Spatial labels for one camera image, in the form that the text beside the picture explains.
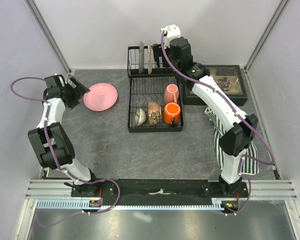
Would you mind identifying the speckled cream plate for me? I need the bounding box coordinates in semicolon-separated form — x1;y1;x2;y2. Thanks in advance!
147;45;153;74

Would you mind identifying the grey glass plate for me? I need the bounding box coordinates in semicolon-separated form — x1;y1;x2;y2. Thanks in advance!
138;41;145;74

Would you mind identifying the pink plate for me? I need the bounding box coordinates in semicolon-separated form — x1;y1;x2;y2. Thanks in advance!
83;83;118;112

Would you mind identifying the pink patterned bowl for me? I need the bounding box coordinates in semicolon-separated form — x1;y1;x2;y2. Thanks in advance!
148;101;162;126

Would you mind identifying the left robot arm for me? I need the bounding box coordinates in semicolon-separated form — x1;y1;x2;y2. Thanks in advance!
28;74;100;197

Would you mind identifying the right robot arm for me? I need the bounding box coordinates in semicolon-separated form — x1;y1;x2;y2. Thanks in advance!
152;37;258;197

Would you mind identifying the pink mug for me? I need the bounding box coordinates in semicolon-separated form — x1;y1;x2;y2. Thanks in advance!
164;84;179;104

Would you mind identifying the orange mug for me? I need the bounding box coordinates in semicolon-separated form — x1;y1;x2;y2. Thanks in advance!
163;102;181;127

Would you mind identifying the small green patterned bowl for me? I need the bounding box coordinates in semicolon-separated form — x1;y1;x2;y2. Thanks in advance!
135;108;146;126

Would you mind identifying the dark floral fabric piece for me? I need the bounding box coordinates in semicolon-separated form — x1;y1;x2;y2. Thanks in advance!
217;77;231;92

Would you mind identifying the black compartment display box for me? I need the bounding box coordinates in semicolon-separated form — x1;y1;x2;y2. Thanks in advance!
182;65;248;107

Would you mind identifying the striped green white towel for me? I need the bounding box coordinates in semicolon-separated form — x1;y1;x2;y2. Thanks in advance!
204;107;259;175

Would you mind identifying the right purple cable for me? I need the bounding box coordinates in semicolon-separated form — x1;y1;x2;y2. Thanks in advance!
160;29;276;217

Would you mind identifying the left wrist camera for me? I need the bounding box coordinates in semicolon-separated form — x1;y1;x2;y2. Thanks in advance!
53;73;66;87

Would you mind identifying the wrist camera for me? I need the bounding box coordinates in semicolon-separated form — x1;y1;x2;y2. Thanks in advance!
161;24;181;49
53;73;66;87

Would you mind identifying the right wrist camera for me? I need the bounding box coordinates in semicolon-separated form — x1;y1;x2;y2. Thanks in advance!
161;24;181;49

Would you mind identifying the black wire dish rack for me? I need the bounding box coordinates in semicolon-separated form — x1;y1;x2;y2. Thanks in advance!
127;46;183;133

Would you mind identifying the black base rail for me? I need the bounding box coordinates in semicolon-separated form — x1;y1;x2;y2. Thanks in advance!
71;179;249;207

